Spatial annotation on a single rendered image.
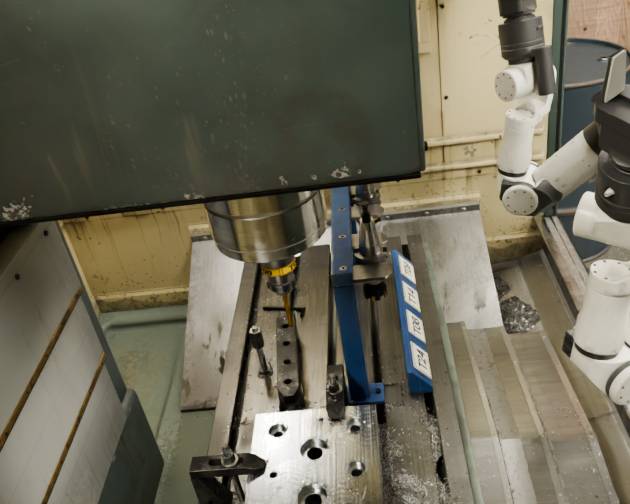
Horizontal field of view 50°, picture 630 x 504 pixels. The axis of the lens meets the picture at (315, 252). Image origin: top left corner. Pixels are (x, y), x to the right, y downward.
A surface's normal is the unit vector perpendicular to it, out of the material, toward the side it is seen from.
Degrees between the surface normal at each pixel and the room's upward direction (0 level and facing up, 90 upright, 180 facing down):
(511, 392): 8
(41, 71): 90
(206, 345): 23
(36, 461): 90
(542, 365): 8
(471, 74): 90
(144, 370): 0
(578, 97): 90
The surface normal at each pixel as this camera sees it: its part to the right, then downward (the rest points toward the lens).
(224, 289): -0.15, -0.53
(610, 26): -0.04, 0.55
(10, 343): 0.99, -0.11
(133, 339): -0.14, -0.83
